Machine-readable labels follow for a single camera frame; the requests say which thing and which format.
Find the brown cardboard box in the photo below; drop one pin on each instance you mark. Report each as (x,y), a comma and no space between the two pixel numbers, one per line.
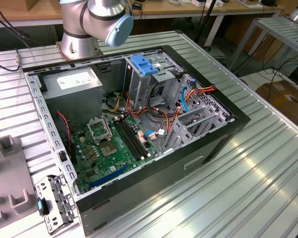
(275,99)

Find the black RAM slot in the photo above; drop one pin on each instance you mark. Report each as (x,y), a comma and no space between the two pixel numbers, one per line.
(135,137)
(127,141)

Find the grey parts rack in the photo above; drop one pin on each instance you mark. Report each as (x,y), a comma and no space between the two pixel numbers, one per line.
(12,173)

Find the black blue retainer latch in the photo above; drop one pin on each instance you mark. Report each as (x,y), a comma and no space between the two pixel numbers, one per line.
(45,209)

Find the blue drive cage latch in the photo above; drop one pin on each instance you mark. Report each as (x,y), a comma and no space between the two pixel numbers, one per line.
(141,65)

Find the CPU socket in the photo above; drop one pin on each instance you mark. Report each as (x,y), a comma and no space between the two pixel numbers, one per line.
(108,148)

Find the metal expansion slot retainer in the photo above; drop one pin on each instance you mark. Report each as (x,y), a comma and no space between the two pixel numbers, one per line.
(64,198)

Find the green motherboard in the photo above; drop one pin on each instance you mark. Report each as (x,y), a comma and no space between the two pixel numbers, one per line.
(106,171)

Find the metal disk bay cage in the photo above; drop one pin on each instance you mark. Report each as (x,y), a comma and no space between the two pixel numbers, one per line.
(188,135)

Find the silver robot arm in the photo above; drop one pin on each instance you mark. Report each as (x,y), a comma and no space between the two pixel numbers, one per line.
(74,24)

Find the grey power supply unit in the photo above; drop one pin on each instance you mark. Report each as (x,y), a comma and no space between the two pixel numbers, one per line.
(72,99)

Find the black PC case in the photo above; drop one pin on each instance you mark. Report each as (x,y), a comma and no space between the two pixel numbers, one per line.
(151,183)

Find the black tripod stand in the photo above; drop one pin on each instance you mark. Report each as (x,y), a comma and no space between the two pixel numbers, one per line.
(205,22)

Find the wooden desk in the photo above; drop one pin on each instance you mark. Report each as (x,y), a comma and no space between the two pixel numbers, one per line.
(164,11)

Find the blue expansion slot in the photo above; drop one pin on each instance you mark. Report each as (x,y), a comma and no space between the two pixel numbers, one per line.
(109,176)

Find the metal drive cage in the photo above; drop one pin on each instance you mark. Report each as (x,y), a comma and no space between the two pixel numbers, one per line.
(136,89)

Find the metal slat side table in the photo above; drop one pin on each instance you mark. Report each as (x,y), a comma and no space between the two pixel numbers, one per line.
(275,27)

